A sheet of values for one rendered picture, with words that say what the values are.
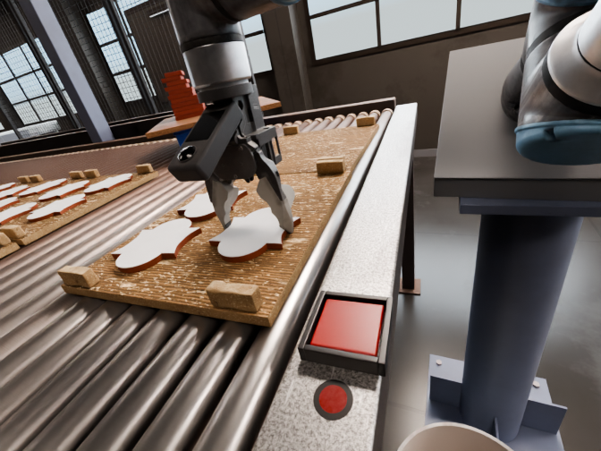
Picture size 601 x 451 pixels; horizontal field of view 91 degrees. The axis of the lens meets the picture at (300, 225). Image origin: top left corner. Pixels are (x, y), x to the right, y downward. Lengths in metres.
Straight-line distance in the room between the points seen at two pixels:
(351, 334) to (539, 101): 0.33
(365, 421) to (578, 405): 1.24
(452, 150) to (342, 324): 0.45
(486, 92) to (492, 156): 0.13
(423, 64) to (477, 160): 2.85
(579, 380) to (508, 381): 0.53
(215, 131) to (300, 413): 0.29
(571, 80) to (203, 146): 0.37
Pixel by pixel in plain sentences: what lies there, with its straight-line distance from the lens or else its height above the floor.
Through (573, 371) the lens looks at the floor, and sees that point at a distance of 1.55.
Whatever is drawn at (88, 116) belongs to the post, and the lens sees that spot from 2.44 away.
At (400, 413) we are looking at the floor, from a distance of 1.30.
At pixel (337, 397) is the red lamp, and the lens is 0.27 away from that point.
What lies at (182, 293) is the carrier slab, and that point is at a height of 0.94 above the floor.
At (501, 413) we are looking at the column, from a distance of 1.16.
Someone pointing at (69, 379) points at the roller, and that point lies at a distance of 0.41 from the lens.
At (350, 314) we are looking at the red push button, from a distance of 0.30.
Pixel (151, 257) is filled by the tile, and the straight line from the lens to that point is 0.48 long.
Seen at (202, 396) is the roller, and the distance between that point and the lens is 0.31.
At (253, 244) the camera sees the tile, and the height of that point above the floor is 0.95.
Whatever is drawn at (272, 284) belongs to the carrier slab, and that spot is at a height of 0.94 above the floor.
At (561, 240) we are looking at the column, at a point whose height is 0.77.
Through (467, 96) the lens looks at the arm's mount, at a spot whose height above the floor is 1.03.
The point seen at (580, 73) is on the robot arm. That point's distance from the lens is 0.41.
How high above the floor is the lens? 1.15
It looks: 28 degrees down
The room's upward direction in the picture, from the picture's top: 12 degrees counter-clockwise
